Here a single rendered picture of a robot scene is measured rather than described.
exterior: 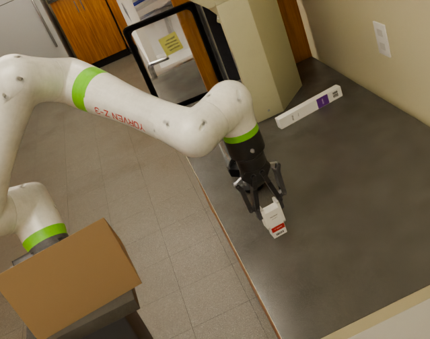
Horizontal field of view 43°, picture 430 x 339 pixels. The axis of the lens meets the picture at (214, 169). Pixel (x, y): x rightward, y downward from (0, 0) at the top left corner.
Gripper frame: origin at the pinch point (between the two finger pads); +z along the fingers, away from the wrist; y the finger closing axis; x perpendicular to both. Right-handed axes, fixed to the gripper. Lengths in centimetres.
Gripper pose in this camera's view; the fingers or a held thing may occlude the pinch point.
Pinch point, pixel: (271, 214)
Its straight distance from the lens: 149.2
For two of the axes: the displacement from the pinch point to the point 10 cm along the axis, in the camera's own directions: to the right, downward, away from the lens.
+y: -8.8, 4.5, -1.3
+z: 3.4, 8.0, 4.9
